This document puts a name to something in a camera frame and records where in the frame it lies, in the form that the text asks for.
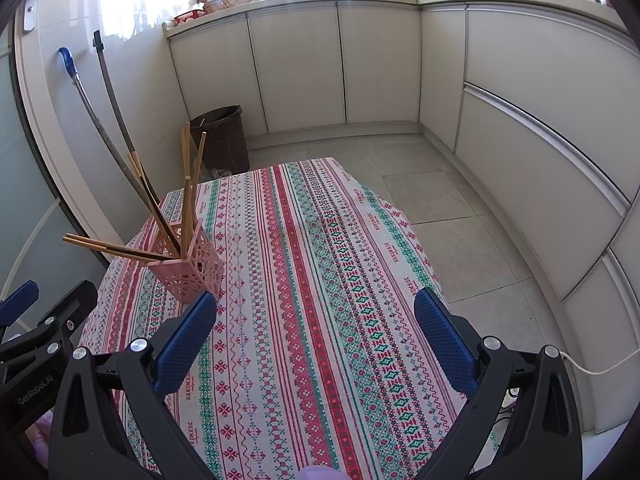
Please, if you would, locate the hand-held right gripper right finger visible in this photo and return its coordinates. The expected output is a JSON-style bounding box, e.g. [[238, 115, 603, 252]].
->
[[414, 287, 584, 480]]

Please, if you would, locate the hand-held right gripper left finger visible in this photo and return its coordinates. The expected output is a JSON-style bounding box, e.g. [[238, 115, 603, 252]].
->
[[47, 291, 217, 480]]

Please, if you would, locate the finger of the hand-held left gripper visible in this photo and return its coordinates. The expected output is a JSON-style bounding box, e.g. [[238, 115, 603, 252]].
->
[[0, 281, 40, 328], [0, 280, 99, 376]]

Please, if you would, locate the pink perforated plastic basket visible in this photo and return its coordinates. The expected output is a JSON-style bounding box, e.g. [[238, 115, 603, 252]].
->
[[150, 217, 224, 305]]

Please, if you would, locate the bunch of wooden chopsticks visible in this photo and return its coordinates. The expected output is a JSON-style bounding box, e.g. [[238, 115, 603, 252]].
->
[[62, 121, 208, 263]]

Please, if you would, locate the person's left hand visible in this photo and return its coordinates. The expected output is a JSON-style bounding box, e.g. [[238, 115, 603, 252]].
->
[[29, 409, 56, 457]]

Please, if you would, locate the person's right hand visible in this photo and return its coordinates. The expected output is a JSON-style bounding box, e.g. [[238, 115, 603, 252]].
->
[[297, 465, 346, 480]]

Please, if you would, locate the frosted glass sliding door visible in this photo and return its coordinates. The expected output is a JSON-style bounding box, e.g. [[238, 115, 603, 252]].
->
[[0, 35, 108, 311]]

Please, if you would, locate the red green patterned tablecloth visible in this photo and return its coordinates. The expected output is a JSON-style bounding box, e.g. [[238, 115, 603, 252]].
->
[[77, 157, 501, 480]]

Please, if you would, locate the dark brown trash bin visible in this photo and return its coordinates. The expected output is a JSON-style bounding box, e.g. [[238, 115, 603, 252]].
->
[[189, 105, 251, 176]]

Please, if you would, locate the white drawer base cabinet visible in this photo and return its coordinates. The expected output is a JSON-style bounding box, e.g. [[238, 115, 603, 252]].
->
[[419, 2, 640, 436]]

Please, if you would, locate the white door base cabinet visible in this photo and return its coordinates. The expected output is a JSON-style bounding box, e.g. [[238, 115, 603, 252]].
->
[[167, 0, 423, 138]]

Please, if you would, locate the metal basin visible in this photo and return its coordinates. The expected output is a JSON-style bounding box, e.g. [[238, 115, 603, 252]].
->
[[202, 0, 256, 13]]

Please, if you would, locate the white cable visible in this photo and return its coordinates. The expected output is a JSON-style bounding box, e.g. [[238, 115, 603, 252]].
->
[[562, 351, 640, 377]]

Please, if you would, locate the black-handled mop pole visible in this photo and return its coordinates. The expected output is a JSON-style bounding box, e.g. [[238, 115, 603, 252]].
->
[[93, 30, 151, 181]]

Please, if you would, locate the blue-handled mop pole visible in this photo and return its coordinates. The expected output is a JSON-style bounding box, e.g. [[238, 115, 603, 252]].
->
[[58, 47, 166, 226]]

